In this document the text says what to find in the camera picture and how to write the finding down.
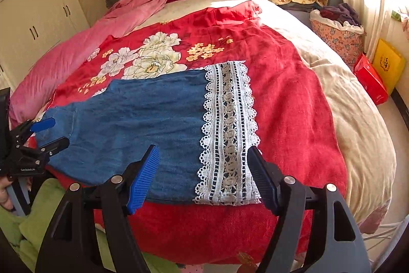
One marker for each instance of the red box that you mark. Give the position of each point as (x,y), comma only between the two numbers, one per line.
(370,80)

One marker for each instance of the cream bed sheet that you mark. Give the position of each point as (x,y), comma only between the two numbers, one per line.
(361,131)

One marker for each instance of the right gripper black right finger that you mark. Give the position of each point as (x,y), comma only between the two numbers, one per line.
(267,177)

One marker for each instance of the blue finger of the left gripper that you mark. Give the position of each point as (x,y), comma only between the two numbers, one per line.
(42,125)

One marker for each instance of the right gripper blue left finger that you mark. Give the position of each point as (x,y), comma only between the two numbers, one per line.
(144,172)

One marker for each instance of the floral fabric laundry basket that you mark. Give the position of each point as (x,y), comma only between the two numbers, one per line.
(340,28)

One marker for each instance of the white wardrobe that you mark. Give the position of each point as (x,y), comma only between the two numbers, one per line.
(30,28)

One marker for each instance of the blue denim lace-trimmed pants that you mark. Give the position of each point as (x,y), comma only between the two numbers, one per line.
(201,120)

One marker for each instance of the yellow paper bag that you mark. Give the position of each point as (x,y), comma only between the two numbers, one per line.
(389,64)

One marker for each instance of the pink quilt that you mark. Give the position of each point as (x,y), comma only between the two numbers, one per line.
(61,61)

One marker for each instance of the person's left hand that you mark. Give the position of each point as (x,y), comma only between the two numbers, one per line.
(5,201)

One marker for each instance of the red floral blanket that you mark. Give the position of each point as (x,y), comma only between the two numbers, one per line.
(295,124)

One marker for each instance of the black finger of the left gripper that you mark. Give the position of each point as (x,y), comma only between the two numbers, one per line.
(55,146)

